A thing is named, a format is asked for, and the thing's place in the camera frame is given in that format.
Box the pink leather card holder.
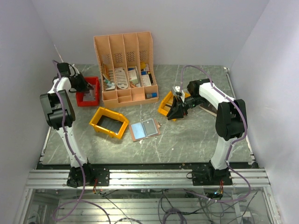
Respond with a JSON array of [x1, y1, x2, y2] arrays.
[[129, 119, 160, 142]]

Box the red plastic bin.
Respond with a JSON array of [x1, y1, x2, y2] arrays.
[[76, 77, 100, 107]]

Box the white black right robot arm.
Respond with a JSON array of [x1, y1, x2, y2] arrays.
[[166, 79, 247, 185]]

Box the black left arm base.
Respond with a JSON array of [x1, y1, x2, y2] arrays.
[[66, 163, 110, 188]]

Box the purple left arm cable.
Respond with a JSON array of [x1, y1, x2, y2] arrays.
[[51, 60, 99, 224]]

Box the white box in organizer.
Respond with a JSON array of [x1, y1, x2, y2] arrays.
[[128, 69, 140, 84]]

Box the peach plastic desk organizer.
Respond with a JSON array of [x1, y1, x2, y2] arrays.
[[93, 32, 159, 108]]

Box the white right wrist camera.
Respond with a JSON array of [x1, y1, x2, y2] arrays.
[[172, 86, 185, 102]]

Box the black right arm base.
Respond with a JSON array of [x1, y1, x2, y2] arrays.
[[186, 169, 233, 186]]

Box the black book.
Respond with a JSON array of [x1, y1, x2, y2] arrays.
[[199, 102, 217, 117]]

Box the yellow bin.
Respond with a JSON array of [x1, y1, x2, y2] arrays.
[[158, 91, 190, 118], [89, 107, 129, 139]]

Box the white oval perforated board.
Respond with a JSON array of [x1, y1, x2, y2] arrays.
[[114, 67, 129, 90]]

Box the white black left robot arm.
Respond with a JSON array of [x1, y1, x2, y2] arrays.
[[39, 60, 93, 168]]

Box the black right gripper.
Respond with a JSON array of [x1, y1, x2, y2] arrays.
[[167, 95, 206, 120]]

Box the blue grey cylinder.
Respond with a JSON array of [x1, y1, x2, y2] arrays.
[[145, 92, 157, 99]]

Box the cards in red bin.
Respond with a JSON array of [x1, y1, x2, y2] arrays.
[[83, 85, 96, 102]]

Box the black card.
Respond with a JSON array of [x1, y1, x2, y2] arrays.
[[142, 119, 157, 136]]

